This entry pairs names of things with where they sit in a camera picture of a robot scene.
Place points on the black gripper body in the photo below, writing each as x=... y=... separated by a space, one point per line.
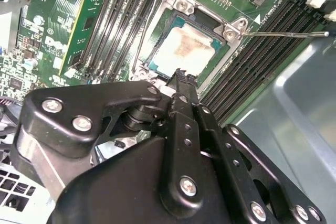
x=118 y=195

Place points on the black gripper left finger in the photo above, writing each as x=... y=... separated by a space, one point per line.
x=65 y=103

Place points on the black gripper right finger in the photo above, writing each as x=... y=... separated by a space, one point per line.
x=231 y=153

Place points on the CPU with silver lid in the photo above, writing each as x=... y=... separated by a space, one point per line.
x=183 y=48

